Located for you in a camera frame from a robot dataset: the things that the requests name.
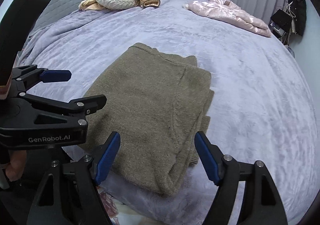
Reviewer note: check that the person's left hand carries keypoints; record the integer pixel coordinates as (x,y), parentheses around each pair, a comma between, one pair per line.
(16,166)

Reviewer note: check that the pink satin padded jacket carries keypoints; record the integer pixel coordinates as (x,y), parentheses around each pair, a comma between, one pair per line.
(225,9)

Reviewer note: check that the black handbag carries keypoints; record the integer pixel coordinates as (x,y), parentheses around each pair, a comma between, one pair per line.
(281,19)

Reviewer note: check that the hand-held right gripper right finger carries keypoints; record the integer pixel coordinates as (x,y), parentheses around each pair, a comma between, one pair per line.
(207,157)

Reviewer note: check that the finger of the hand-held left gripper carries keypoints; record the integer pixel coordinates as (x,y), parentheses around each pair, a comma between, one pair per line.
(92,102)
(57,75)

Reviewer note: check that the printed bed sheet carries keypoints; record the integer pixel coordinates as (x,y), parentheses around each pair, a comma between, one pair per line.
(108,202)

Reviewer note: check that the black hanging jacket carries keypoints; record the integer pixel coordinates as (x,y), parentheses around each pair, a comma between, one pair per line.
(298,12)

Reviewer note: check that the lilac plush blanket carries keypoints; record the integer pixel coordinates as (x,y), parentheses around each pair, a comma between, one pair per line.
(250,84)

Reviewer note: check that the olive knit sweater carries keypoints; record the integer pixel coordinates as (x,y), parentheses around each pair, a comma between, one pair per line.
(150,102)

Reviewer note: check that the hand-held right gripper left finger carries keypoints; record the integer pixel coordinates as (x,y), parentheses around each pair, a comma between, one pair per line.
(107,157)

